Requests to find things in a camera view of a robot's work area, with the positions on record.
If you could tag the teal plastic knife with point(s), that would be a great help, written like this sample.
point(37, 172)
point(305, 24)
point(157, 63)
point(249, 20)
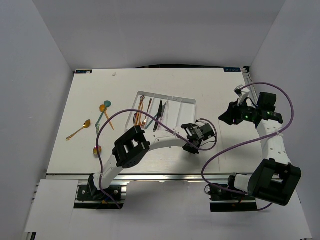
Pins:
point(155, 118)

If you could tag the black knife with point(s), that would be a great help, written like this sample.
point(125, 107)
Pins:
point(160, 108)

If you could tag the aluminium table rail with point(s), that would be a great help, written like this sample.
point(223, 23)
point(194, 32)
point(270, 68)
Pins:
point(125, 177)

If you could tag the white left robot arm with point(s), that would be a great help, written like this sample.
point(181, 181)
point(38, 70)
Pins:
point(134, 144)

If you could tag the orange plastic fork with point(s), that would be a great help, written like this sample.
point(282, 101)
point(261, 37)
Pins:
point(136, 115)
point(140, 114)

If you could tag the teal plastic spoon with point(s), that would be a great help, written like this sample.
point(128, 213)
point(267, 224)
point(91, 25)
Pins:
point(108, 104)

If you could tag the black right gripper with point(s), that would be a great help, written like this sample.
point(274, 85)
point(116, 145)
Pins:
point(231, 114)

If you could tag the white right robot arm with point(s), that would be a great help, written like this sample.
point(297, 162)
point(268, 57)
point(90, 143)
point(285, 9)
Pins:
point(275, 179)

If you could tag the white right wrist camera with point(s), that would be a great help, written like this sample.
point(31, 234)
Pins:
point(243, 93)

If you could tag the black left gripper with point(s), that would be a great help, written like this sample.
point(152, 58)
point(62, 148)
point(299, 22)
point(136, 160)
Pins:
point(192, 150)

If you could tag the gold metal spoon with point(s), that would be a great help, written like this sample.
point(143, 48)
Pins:
point(86, 125)

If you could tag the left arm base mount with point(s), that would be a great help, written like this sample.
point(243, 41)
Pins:
point(89, 197)

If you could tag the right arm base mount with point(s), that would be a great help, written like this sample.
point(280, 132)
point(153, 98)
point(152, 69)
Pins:
point(222, 201)

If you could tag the orange plastic spoon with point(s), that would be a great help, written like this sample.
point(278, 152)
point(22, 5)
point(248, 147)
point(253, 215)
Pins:
point(103, 109)

